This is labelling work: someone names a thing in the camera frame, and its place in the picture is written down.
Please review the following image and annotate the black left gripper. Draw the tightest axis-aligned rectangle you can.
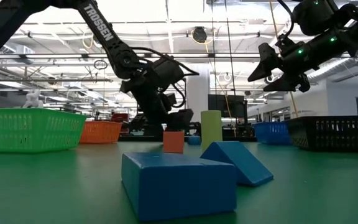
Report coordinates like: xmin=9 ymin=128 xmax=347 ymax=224
xmin=121 ymin=60 xmax=195 ymax=131

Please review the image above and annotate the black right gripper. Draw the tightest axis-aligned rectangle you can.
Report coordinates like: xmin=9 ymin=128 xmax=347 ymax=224
xmin=247 ymin=34 xmax=332 ymax=93

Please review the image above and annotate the red-orange cube block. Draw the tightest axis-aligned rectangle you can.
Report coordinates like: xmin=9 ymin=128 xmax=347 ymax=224
xmin=162 ymin=130 xmax=185 ymax=154

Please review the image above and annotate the yellow-green cylinder block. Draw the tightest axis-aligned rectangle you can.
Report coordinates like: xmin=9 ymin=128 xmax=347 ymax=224
xmin=200 ymin=110 xmax=223 ymax=152

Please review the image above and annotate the white building column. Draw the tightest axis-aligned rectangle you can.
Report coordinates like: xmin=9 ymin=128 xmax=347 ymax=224
xmin=185 ymin=63 xmax=211 ymax=123

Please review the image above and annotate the black monitor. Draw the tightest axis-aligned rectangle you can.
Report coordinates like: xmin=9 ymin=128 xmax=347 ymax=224
xmin=208 ymin=94 xmax=247 ymax=118

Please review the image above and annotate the red machine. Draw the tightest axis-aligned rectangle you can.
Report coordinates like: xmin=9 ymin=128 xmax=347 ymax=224
xmin=110 ymin=113 xmax=130 ymax=123

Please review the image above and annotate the blue plastic basket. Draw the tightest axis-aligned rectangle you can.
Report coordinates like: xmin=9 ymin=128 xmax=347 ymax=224
xmin=252 ymin=121 xmax=293 ymax=146

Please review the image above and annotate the blue rectangular block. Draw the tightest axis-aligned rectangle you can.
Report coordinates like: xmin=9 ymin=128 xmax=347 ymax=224
xmin=121 ymin=151 xmax=237 ymax=222

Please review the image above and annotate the blue triangular block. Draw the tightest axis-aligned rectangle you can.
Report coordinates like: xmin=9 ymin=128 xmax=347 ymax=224
xmin=200 ymin=141 xmax=274 ymax=187

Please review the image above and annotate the orange plastic basket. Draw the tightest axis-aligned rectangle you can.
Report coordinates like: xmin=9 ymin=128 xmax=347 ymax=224
xmin=79 ymin=120 xmax=124 ymax=144

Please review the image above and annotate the black plastic basket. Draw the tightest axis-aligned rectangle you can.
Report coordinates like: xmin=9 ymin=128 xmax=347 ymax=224
xmin=286 ymin=115 xmax=358 ymax=152

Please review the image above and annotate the white figure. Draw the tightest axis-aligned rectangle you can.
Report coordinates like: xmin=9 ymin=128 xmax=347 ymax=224
xmin=22 ymin=89 xmax=45 ymax=109

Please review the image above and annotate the green plastic basket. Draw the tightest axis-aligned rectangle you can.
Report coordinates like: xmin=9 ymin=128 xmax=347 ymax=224
xmin=0 ymin=108 xmax=88 ymax=154

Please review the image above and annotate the black hanging cable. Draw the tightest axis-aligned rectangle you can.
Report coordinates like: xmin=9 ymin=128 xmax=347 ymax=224
xmin=224 ymin=0 xmax=237 ymax=96
xmin=210 ymin=0 xmax=216 ymax=96

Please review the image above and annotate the coiled black cable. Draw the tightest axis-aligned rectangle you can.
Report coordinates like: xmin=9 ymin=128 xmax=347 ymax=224
xmin=93 ymin=59 xmax=108 ymax=71

